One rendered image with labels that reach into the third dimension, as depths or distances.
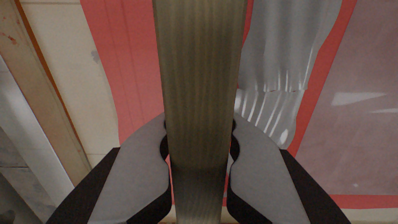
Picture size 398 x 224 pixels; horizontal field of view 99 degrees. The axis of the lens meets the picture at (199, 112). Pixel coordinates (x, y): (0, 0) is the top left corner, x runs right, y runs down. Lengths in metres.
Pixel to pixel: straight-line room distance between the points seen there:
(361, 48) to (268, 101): 0.09
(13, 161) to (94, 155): 2.11
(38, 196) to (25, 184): 0.20
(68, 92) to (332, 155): 0.32
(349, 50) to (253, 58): 0.09
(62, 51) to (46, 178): 0.14
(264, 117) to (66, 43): 0.20
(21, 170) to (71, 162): 2.17
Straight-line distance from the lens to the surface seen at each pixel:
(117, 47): 0.18
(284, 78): 0.18
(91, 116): 0.23
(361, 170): 0.33
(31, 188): 2.60
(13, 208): 0.31
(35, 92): 0.21
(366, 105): 0.26
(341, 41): 0.21
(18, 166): 2.39
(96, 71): 0.20
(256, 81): 0.18
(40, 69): 0.22
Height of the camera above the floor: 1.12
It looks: 60 degrees down
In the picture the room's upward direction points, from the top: 179 degrees counter-clockwise
